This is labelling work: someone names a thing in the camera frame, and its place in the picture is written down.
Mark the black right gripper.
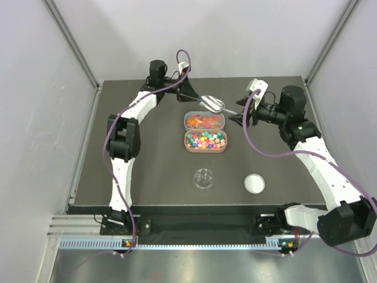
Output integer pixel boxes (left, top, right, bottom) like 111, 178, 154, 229
229, 95, 287, 130

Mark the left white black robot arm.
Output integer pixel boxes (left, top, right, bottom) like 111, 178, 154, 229
102, 60, 200, 236

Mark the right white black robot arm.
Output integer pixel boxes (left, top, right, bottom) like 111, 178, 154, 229
230, 79, 376, 247

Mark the clear oval gummy box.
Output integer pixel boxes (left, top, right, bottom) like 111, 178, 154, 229
184, 111, 225, 130

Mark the pink oval candy box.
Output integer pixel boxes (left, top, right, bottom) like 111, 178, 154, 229
184, 129, 228, 153

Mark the white round jar lid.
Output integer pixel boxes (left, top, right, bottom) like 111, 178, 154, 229
244, 174, 265, 194

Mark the clear round glass jar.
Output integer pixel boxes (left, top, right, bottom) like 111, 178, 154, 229
194, 168, 214, 192

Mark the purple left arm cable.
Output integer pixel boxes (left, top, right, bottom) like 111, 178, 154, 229
101, 49, 192, 255

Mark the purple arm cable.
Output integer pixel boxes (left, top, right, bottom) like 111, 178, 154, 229
243, 88, 377, 258
101, 49, 192, 255

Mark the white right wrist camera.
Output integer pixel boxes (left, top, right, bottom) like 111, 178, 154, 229
246, 78, 269, 110

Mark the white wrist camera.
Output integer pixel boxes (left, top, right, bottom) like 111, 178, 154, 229
246, 78, 269, 110
178, 61, 190, 75

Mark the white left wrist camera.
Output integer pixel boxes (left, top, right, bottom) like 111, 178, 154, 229
178, 61, 190, 75

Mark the left aluminium corner post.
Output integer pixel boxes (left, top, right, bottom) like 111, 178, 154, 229
42, 0, 102, 91

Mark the aluminium corner post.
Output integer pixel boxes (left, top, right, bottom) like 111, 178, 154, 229
42, 0, 102, 91
304, 0, 361, 85

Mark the grey slotted cable duct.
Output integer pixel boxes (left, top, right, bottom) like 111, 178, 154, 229
58, 238, 298, 251

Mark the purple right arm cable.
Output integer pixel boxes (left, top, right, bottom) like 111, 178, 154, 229
243, 88, 377, 258

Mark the right aluminium corner post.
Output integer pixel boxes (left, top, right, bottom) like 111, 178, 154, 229
304, 0, 361, 85

